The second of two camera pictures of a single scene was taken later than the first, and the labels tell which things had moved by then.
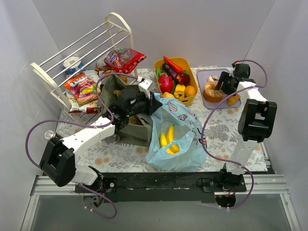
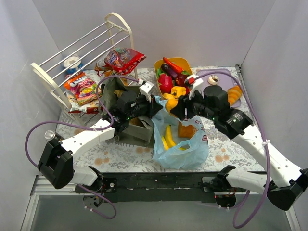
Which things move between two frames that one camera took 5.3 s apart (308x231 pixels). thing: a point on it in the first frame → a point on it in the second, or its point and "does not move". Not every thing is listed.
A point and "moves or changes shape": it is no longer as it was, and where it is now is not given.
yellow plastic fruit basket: [185, 64] does not move
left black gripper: [152, 104] does not move
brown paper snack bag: [134, 119] does not move
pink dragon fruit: [166, 83] does not move
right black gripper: [223, 82] → [184, 107]
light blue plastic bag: [187, 134] moves or changes shape
